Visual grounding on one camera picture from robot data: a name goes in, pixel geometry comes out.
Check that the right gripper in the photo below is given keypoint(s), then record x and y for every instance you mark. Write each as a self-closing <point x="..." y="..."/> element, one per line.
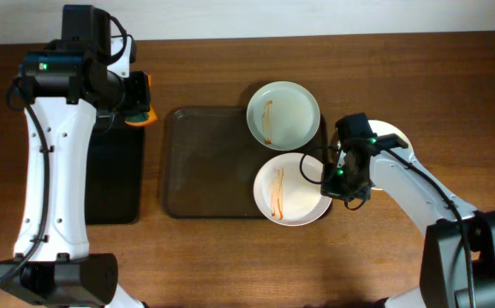
<point x="334" y="188"/>

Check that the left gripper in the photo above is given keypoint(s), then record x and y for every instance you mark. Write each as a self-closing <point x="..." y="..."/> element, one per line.
<point x="140" y="96"/>

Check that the green orange sponge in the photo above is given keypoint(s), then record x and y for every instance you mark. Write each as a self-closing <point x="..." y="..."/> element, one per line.
<point x="140" y="111"/>

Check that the white plate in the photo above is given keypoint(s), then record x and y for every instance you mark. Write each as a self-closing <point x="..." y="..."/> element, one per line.
<point x="284" y="193"/>
<point x="380" y="128"/>

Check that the pale green plate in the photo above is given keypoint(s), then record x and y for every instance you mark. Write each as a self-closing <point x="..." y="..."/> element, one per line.
<point x="283" y="115"/>

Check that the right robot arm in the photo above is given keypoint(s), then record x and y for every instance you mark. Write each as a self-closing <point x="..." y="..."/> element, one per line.
<point x="458" y="262"/>

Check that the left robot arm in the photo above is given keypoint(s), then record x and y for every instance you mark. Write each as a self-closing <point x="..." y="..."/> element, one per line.
<point x="63" y="89"/>

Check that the black small tray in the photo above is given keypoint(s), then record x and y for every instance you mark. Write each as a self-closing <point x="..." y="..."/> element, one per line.
<point x="113" y="175"/>

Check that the brown plastic tray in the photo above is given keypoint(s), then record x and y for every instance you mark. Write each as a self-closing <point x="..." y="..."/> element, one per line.
<point x="211" y="161"/>

